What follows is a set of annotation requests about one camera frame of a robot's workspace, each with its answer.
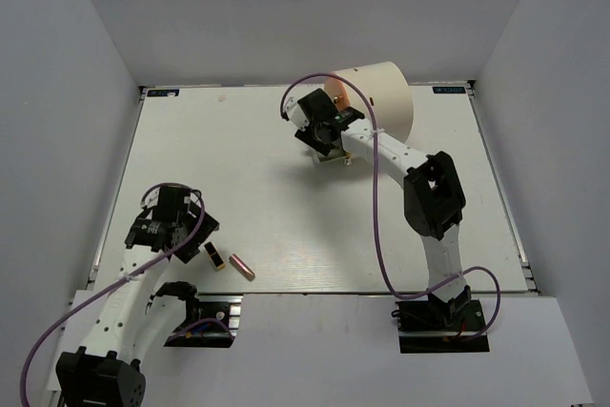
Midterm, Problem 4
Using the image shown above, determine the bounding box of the mint green drawer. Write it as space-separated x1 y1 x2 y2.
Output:
311 147 351 164

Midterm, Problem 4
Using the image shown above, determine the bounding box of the black gold lipstick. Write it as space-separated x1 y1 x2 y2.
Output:
204 242 226 272

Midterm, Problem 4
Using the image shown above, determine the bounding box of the cream round drawer organizer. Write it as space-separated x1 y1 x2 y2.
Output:
339 61 414 142

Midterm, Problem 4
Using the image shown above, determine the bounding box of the rose gold lipstick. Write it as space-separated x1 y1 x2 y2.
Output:
229 254 255 281

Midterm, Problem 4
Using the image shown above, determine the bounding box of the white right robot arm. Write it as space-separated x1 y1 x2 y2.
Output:
283 89 471 330

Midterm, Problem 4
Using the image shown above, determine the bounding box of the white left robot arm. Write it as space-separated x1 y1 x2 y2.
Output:
55 183 219 406

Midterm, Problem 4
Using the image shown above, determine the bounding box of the blue table sticker right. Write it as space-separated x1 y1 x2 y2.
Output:
432 86 466 94

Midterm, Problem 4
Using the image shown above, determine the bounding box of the blue table sticker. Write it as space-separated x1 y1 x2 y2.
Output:
432 86 466 94
147 89 180 97

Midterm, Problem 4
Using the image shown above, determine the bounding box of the blue table sticker left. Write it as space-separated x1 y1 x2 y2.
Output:
147 89 180 97

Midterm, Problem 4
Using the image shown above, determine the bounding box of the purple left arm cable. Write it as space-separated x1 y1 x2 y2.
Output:
19 181 234 406

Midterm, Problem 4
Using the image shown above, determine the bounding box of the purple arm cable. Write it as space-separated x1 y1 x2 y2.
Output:
19 181 234 406
279 72 501 339

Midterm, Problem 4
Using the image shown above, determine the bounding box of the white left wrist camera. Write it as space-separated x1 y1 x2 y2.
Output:
140 189 159 209

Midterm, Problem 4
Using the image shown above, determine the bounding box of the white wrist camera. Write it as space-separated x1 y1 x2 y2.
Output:
284 96 309 131
140 189 159 209

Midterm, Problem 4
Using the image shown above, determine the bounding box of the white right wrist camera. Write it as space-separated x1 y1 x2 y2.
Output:
284 96 309 131

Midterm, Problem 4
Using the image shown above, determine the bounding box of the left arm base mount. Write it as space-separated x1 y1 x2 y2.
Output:
165 295 242 349

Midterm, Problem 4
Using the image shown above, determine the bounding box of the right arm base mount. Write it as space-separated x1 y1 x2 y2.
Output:
391 300 490 355

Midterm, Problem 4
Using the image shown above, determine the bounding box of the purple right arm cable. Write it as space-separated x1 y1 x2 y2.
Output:
279 72 501 339

